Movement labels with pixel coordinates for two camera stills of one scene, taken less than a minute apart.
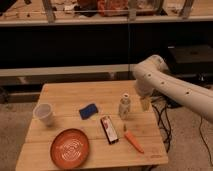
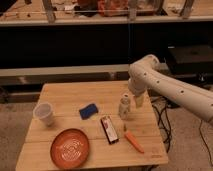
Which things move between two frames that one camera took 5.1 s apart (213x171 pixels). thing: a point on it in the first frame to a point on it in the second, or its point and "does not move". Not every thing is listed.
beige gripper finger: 145,103 to 139,100
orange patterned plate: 70,148 does not move
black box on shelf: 193,59 does not move
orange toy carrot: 134,141 does not move
